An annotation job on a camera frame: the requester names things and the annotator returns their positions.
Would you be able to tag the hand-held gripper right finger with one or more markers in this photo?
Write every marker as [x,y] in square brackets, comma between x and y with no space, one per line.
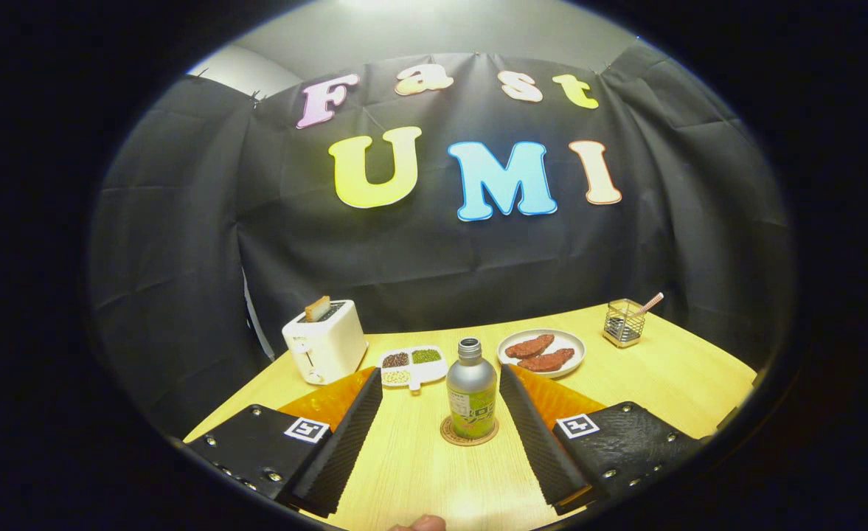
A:
[540,442]

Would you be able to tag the wooden table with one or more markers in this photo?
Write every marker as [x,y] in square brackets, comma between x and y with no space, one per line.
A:
[662,383]

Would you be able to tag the toast slice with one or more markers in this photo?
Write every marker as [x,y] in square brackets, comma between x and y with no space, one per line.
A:
[317,308]

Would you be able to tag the silver green juice bottle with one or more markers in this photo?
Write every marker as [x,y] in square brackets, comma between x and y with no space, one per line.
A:
[470,383]

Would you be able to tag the round cork coaster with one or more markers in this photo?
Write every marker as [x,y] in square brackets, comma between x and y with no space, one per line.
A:
[448,436]

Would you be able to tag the white toaster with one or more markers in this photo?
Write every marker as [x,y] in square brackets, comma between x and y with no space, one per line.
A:
[334,346]

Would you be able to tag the brown meat piece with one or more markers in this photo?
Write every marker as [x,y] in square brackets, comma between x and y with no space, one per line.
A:
[529,346]
[548,361]

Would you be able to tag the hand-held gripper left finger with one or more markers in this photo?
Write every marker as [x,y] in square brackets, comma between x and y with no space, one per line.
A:
[345,442]

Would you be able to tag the white divided dish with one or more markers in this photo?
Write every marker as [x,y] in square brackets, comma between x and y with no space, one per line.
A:
[434,372]

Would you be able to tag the white oval plate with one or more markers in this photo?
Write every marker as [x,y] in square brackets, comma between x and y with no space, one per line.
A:
[570,343]

